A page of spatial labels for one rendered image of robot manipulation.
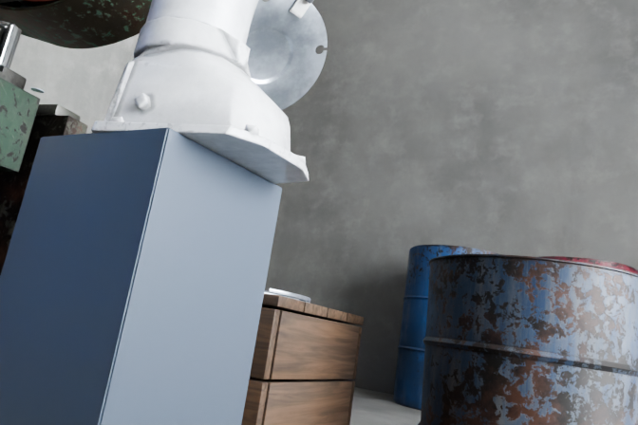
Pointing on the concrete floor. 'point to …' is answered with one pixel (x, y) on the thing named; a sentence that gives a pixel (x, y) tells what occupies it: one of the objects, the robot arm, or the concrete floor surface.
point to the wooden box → (302, 364)
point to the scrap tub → (530, 342)
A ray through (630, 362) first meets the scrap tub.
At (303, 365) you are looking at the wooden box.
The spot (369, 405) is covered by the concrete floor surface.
